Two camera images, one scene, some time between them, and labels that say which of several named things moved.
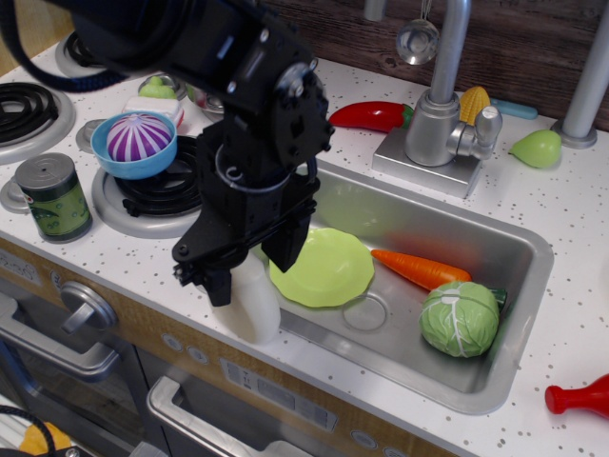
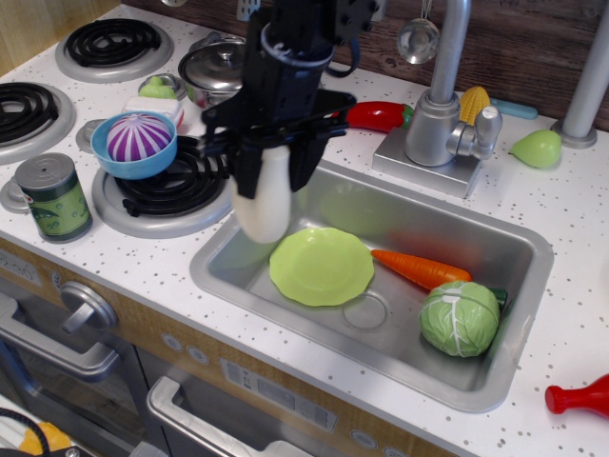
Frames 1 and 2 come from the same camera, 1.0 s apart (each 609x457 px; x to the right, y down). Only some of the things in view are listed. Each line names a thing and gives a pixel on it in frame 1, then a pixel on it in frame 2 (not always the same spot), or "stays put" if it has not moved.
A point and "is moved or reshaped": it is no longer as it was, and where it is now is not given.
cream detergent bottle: x=254 y=308 is moved or reshaped
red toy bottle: x=592 y=398 stays put
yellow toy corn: x=472 y=101 stays put
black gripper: x=245 y=196 → x=283 y=104
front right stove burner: x=158 y=206 stays put
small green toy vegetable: x=158 y=89 stays put
